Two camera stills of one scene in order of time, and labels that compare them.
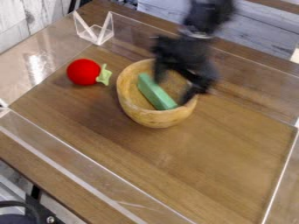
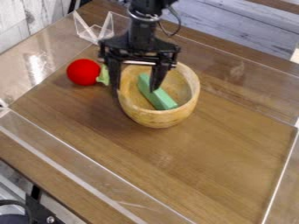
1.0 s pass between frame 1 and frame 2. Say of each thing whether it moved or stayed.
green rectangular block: stayed
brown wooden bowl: stayed
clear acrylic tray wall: stayed
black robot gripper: moved
